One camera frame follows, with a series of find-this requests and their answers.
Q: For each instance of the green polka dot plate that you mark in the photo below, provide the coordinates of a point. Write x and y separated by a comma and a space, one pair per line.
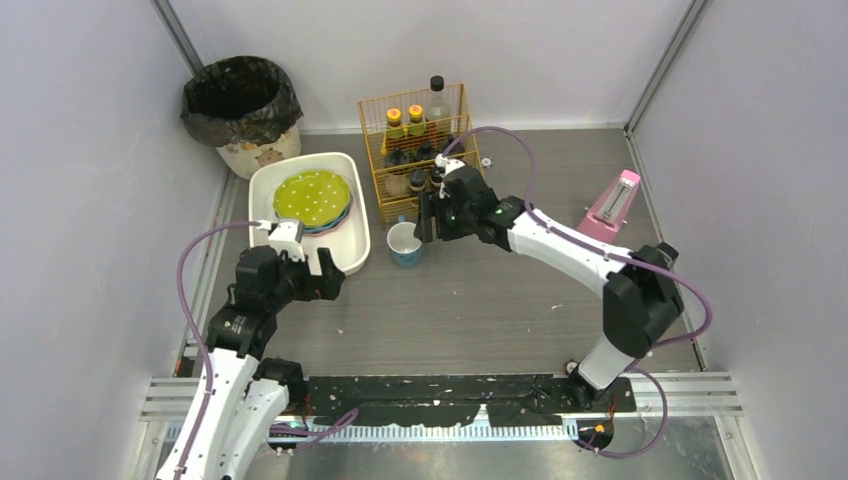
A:
315, 197

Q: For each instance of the small dark pepper bottle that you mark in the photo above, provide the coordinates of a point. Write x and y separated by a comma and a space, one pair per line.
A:
436, 177

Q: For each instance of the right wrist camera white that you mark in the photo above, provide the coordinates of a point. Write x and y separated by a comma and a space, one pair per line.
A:
445, 165

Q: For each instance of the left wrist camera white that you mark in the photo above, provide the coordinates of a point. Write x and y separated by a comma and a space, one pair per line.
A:
284, 241

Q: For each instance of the white plastic basin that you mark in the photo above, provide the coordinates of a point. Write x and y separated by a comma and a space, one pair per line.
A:
350, 241

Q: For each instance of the sauce bottle yellow cap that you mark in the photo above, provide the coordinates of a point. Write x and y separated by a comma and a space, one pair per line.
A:
416, 132
394, 134

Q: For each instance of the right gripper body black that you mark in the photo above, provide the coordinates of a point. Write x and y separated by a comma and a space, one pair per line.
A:
439, 220

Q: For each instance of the black base mount strip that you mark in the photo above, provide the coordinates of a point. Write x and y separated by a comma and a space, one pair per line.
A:
451, 400

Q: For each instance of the white shaker bottle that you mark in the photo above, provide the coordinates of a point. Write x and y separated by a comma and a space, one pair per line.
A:
448, 147

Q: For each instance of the brown spice jar black cap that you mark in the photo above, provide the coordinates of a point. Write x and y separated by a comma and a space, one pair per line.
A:
425, 155

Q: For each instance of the blue mug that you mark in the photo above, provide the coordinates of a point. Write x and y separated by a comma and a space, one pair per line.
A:
406, 249

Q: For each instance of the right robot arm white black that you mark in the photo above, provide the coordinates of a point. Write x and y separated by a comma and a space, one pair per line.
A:
639, 301

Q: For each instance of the blue polka dot plate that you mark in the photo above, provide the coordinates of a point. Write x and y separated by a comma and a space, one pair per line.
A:
332, 224

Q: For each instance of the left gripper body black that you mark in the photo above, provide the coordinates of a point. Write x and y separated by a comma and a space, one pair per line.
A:
312, 282

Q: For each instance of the trash bin with black bag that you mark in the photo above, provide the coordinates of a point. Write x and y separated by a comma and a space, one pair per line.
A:
246, 108

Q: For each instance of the tall clear oil bottle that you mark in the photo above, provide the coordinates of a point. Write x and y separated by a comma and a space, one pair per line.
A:
438, 113

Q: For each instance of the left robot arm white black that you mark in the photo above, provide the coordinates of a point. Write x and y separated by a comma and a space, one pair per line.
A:
240, 391

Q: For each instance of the dark spice bottle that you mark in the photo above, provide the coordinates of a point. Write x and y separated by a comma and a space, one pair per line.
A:
418, 181

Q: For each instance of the pink box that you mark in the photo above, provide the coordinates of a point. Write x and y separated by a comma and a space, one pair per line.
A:
605, 218

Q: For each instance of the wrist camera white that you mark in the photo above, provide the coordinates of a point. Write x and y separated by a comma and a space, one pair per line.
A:
284, 241
445, 165

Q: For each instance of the yellow wire basket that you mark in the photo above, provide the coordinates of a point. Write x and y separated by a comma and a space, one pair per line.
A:
372, 115

